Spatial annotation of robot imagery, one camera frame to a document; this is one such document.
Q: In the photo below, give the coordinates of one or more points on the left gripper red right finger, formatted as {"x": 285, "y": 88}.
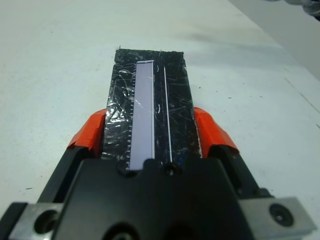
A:
{"x": 212, "y": 135}

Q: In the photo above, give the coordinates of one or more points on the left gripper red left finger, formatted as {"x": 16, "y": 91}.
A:
{"x": 87, "y": 135}

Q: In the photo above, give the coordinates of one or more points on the glossy black box lid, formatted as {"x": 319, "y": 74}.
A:
{"x": 175, "y": 105}

